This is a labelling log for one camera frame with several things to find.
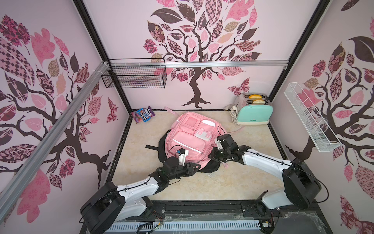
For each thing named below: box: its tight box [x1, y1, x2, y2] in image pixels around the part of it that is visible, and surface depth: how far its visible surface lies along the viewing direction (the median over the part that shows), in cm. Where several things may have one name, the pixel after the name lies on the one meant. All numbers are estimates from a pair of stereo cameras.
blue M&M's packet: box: [135, 108, 152, 123], surface depth 116 cm
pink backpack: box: [163, 106, 244, 169], surface depth 97 cm
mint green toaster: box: [234, 92, 274, 125], surface depth 106 cm
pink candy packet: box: [130, 111, 144, 124], surface depth 116 cm
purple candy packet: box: [144, 105, 156, 118], surface depth 120 cm
